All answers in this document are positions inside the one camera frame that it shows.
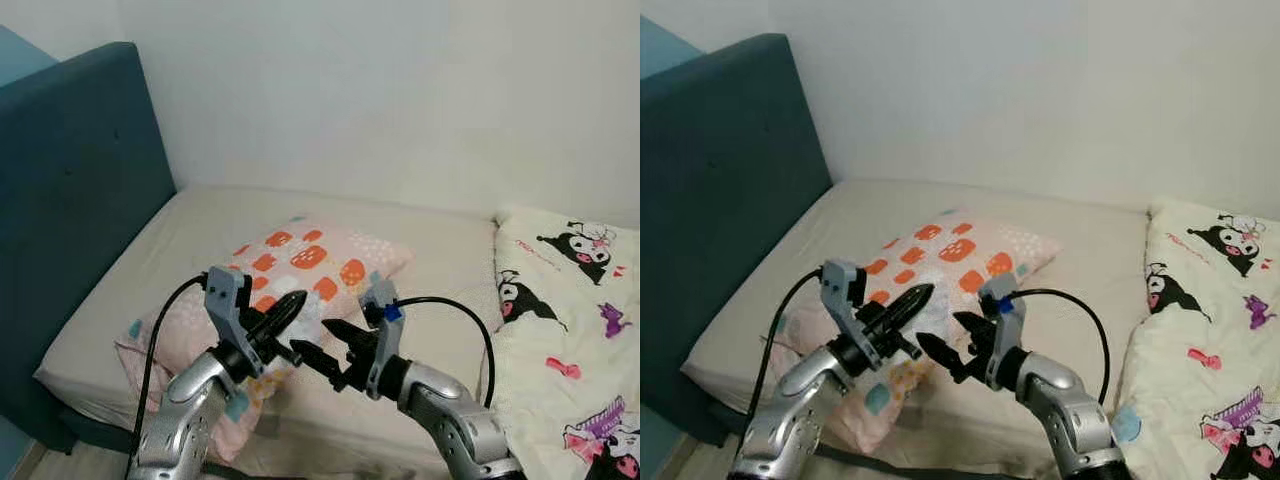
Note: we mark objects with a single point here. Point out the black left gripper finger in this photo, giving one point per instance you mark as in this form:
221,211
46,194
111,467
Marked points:
905,298
282,306
288,320
910,312

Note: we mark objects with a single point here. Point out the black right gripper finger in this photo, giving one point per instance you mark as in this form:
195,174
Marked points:
975,330
945,355
350,338
320,362

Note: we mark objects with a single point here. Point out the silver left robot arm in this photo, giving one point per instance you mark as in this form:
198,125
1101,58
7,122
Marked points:
185,420
790,415

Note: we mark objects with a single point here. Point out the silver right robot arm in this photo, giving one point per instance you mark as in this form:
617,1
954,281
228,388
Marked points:
455,420
1070,415

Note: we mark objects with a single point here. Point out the pink pillow with orange spots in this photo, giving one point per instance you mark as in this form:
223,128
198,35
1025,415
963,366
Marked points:
330,255
980,250

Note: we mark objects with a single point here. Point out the beige mattress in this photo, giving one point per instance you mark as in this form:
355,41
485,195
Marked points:
1090,260
440,270

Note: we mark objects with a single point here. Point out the cream cartoon print quilt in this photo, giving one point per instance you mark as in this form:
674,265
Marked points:
1200,330
560,340

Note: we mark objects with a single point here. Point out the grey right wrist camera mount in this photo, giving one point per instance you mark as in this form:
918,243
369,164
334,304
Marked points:
1008,335
382,340

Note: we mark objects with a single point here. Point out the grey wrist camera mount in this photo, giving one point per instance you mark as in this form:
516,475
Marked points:
225,295
840,290
382,340
1008,335

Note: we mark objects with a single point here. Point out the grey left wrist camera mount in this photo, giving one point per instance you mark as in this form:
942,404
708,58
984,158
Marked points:
225,295
840,290

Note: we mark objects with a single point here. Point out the teal fabric bed frame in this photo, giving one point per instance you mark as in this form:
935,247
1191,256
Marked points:
730,190
80,200

